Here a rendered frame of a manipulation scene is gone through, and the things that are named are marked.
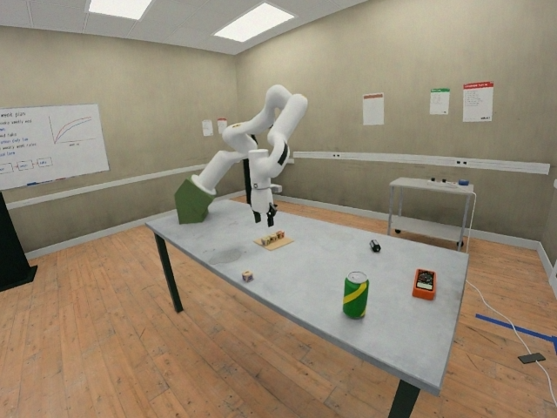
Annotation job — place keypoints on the green soda can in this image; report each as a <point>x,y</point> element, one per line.
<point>355,294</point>

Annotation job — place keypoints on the tan square mat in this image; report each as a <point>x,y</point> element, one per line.
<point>274,245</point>

